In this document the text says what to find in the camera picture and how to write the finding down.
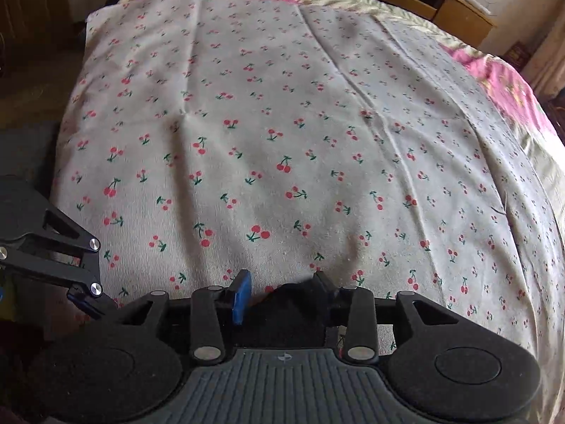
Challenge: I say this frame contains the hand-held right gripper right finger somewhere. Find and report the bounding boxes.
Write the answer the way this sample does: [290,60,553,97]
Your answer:
[311,271,456,365]

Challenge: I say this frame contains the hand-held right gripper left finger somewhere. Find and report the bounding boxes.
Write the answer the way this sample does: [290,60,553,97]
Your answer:
[118,269,253,365]

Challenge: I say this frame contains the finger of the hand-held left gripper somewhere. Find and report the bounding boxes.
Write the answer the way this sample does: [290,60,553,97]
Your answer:
[0,209,121,319]

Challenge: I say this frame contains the black pants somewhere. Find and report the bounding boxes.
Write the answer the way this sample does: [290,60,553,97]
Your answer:
[251,283,338,349]

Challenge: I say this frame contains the cherry print bed sheet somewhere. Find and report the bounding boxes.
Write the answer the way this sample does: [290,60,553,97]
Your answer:
[48,0,565,412]

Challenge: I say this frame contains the pink floral quilt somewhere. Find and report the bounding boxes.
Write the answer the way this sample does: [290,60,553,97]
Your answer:
[118,0,565,173]

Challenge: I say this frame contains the small red box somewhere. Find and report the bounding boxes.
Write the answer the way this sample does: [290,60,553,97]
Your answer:
[507,41,531,68]

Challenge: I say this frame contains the long wooden cabinet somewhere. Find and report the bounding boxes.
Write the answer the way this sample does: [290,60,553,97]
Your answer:
[309,0,498,48]

